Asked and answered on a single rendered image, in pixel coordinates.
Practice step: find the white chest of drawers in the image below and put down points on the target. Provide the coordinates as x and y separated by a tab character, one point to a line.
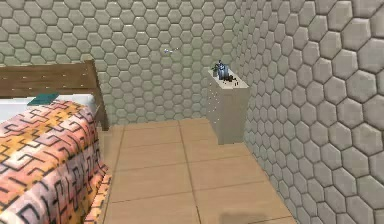
226	110

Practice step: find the small black flat object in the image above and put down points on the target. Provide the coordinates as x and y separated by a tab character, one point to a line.
230	79

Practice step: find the blue grey statuette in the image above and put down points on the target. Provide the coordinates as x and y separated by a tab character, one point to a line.
221	70

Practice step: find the wooden bed with patterned blanket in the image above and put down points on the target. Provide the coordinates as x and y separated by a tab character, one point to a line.
50	150

